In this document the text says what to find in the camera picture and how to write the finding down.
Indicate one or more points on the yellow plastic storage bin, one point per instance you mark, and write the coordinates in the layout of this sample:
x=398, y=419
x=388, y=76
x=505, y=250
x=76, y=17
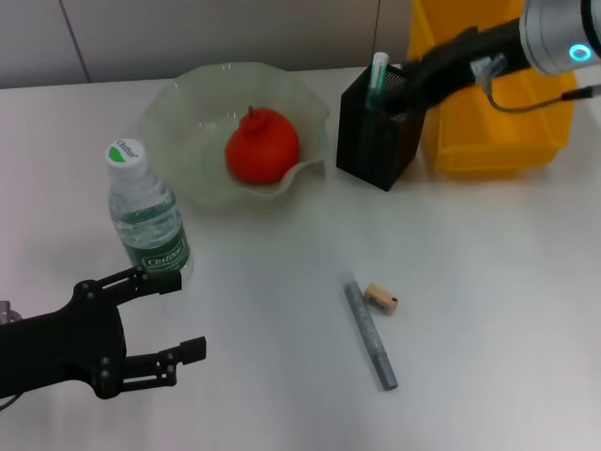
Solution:
x=493, y=136

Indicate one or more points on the black mesh pen holder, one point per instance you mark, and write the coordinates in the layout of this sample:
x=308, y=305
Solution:
x=371, y=150

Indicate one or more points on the mint green pen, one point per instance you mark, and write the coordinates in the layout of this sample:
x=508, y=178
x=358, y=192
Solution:
x=378, y=75

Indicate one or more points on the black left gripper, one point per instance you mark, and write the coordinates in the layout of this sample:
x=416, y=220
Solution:
x=56, y=347

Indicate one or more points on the grey marker pen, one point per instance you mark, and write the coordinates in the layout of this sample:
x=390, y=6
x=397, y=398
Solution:
x=368, y=329

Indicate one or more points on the red-orange knobby orange fruit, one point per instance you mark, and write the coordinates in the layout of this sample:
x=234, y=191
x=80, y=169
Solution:
x=263, y=145

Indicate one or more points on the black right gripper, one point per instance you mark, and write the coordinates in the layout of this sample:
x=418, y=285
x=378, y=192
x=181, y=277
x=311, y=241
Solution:
x=451, y=61

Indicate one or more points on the translucent green wavy fruit plate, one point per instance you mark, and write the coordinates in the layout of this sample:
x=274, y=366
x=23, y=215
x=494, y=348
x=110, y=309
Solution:
x=188, y=108

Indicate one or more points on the clear green-label water bottle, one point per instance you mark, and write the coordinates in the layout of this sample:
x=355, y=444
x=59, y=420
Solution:
x=150, y=221

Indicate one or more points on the silver left gripper connector stud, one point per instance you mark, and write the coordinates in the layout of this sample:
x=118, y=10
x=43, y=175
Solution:
x=7, y=312

